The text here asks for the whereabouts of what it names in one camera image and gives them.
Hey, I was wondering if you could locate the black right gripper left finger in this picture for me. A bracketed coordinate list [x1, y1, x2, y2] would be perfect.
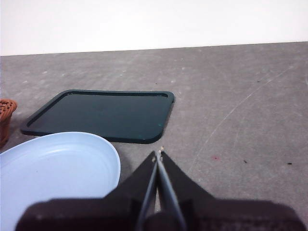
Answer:
[15, 151, 159, 231]

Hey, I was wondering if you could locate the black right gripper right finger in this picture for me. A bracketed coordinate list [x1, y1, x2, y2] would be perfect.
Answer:
[158, 151, 306, 231]

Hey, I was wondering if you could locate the blue round plate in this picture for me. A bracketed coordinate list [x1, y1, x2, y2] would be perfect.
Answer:
[0, 131, 122, 231]

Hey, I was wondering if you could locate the brown wicker basket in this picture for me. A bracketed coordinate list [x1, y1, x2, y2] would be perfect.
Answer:
[0, 99, 18, 147]

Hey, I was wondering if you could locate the dark rectangular tray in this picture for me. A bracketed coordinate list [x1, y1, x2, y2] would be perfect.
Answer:
[20, 89, 176, 144]

